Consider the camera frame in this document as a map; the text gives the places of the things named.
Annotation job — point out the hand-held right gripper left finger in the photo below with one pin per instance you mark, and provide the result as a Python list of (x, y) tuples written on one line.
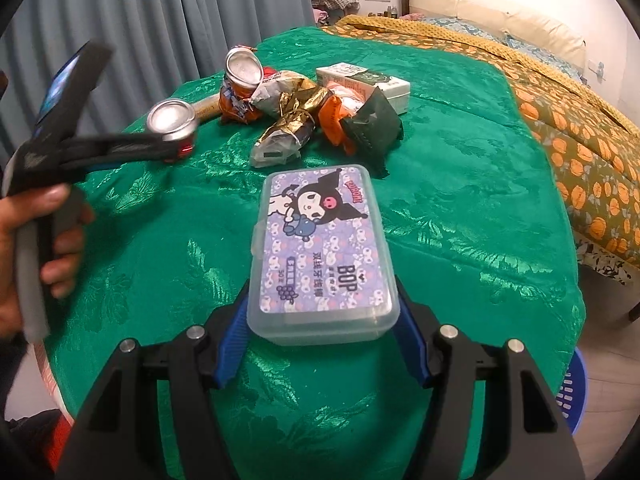
[(231, 345)]

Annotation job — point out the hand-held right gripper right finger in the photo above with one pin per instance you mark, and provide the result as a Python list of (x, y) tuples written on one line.
[(410, 345)]

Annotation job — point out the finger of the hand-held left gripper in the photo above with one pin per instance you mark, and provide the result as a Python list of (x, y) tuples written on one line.
[(130, 147), (87, 75)]

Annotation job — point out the silver red drink can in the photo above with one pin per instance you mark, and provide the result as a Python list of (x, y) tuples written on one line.
[(172, 117)]

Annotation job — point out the clear plastic box purple label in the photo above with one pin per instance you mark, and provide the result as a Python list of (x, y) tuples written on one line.
[(320, 240)]

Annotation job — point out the red plastic bag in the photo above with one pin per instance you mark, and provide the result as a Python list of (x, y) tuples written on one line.
[(270, 74)]

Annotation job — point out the person's left hand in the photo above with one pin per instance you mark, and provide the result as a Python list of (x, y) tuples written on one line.
[(62, 250)]

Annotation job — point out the beige tube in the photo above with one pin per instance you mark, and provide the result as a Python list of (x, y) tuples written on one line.
[(206, 106)]

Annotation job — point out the grey blue curtain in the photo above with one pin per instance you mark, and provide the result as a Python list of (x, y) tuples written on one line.
[(150, 10)]

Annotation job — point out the crushed orange drink can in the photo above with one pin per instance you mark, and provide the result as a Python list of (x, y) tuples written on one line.
[(242, 67)]

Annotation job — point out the green patterned tablecloth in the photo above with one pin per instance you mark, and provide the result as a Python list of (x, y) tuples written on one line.
[(450, 210)]

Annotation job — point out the gold crumpled wrapper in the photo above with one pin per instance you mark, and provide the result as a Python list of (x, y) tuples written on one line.
[(282, 137)]

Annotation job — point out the silver white crumpled wrapper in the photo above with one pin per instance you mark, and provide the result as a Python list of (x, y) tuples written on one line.
[(280, 92)]

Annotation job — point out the blue plastic basket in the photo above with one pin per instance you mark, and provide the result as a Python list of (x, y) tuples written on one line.
[(570, 395)]

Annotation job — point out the red clothing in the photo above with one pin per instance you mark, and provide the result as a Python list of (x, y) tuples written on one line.
[(55, 440)]

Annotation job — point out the orange snack wrapper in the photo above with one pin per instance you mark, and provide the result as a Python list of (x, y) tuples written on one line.
[(337, 110)]

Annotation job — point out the dark green wrapper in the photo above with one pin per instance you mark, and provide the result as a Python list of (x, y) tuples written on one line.
[(375, 122)]

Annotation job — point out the white green carton box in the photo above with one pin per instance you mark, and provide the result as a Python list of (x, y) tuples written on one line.
[(360, 77)]

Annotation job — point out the blue floral pillow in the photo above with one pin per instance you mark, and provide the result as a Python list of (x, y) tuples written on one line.
[(525, 45)]

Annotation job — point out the wall outlet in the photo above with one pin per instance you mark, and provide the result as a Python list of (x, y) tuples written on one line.
[(596, 71)]

